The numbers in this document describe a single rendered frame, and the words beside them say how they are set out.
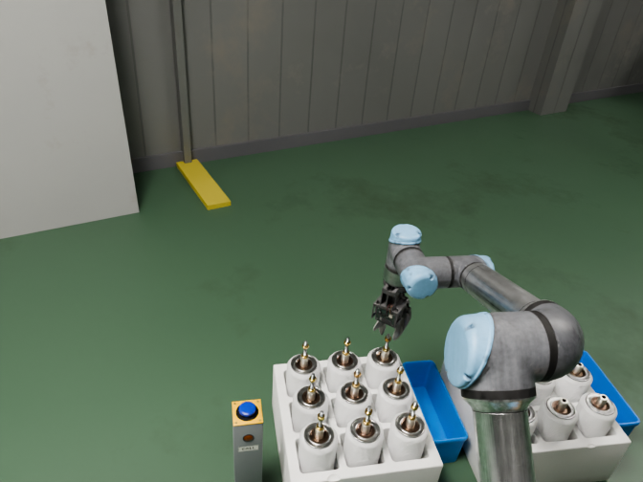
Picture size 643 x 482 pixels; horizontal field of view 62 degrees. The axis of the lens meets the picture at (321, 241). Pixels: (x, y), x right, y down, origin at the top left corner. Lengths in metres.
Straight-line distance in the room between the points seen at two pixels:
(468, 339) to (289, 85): 2.56
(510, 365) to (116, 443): 1.21
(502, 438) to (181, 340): 1.33
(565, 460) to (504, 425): 0.81
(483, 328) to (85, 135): 2.05
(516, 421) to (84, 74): 2.14
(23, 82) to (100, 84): 0.29
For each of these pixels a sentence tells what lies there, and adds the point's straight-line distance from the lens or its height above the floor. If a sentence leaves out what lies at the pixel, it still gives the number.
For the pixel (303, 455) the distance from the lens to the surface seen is 1.42.
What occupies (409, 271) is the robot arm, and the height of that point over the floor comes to 0.67.
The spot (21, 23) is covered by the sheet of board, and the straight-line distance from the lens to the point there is 2.50.
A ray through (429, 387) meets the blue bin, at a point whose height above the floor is 0.03.
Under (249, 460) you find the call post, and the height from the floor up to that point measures 0.17.
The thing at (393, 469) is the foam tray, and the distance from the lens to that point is 1.47.
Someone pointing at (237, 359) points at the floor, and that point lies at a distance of 1.92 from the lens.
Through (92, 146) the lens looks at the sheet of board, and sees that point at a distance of 2.60.
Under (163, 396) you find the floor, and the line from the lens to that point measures 1.84.
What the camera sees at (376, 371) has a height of 0.24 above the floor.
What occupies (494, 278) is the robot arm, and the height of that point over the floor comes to 0.73.
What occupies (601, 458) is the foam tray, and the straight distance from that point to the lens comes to 1.78.
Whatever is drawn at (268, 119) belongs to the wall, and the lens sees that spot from 3.27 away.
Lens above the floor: 1.38
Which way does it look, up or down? 34 degrees down
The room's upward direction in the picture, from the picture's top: 5 degrees clockwise
